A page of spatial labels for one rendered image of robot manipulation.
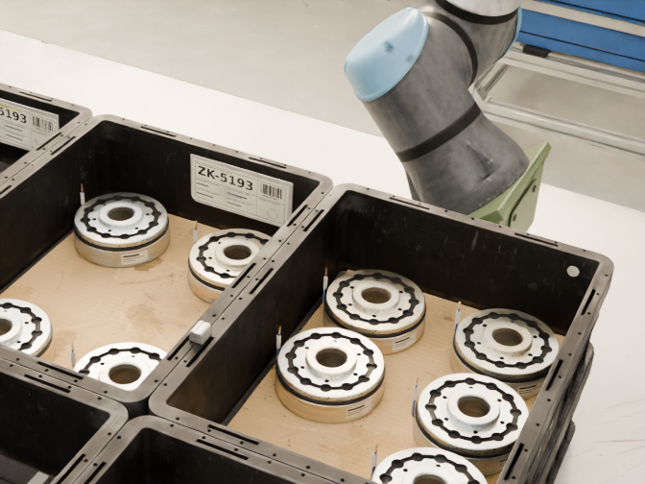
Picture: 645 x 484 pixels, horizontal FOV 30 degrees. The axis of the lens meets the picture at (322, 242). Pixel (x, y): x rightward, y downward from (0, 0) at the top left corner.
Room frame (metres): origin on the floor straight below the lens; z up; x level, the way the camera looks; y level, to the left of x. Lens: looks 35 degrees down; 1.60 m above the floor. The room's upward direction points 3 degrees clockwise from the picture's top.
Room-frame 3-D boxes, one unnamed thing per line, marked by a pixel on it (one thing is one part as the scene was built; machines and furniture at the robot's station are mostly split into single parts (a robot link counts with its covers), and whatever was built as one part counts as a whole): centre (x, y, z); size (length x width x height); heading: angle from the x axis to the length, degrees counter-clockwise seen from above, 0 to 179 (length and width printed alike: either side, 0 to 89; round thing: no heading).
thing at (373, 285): (0.97, -0.06, 0.86); 0.05 x 0.05 x 0.01
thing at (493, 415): (0.81, -0.15, 0.86); 0.05 x 0.05 x 0.01
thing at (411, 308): (0.97, -0.06, 0.86); 0.10 x 0.10 x 0.01
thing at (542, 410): (0.84, -0.08, 0.92); 0.40 x 0.30 x 0.02; 157
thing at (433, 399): (0.81, -0.15, 0.86); 0.10 x 0.10 x 0.01
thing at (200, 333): (0.81, 0.10, 0.94); 0.02 x 0.01 x 0.01; 157
